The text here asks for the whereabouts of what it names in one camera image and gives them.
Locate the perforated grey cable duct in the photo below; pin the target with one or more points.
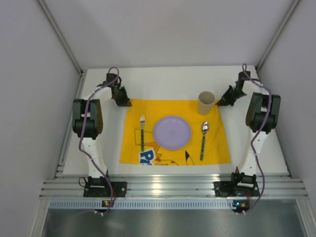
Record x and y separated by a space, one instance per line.
143 204

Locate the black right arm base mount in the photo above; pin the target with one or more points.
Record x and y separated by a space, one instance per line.
234 185

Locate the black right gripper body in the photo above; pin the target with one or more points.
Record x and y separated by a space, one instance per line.
230 94

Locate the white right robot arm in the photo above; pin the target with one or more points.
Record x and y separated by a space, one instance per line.
261 118

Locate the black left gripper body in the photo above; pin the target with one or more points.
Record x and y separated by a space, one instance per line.
119 94

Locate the fork with green handle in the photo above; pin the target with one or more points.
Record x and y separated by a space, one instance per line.
142 123

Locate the spoon with green handle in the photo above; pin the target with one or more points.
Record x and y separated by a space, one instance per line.
204 129

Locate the purple plastic plate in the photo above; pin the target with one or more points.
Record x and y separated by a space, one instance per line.
172 133

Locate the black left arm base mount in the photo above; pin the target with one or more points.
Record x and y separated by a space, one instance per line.
99 188

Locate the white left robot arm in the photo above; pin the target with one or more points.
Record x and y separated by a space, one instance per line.
87 122

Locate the beige paper cup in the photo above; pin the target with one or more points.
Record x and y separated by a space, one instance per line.
206 100

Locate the aluminium frame rail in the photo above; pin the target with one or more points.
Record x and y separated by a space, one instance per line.
176 186

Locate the yellow cartoon placemat cloth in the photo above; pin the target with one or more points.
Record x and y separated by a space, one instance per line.
216 149

